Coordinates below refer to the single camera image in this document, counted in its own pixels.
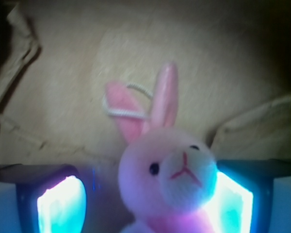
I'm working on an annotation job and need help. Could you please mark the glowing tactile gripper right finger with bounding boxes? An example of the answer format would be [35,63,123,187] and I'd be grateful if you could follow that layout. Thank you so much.
[205,159,291,233]

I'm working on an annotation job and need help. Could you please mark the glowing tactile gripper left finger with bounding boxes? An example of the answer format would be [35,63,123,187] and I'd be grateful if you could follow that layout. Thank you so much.
[0,164,87,233]

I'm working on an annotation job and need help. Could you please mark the pink plush bunny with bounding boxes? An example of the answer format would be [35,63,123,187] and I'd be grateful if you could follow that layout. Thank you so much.
[102,62,217,233]

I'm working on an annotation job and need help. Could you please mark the brown paper bag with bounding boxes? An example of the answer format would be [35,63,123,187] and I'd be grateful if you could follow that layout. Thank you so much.
[0,0,291,170]

